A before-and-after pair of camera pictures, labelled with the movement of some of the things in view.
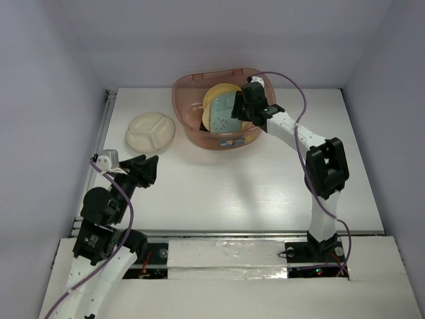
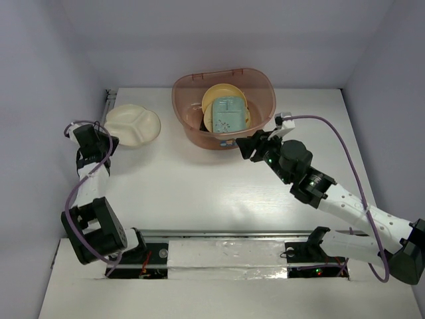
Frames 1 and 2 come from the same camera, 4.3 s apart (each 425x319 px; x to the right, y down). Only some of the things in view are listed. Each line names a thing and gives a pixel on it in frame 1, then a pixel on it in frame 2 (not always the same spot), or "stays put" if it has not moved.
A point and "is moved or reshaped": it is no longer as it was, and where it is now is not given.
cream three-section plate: x=150 y=131 -> x=133 y=124
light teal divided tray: x=221 y=107 is moved or reshaped
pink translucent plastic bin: x=188 y=92 stays put
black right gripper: x=238 y=111 -> x=248 y=143
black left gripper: x=148 y=170 -> x=115 y=143
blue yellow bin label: x=238 y=141 stays put
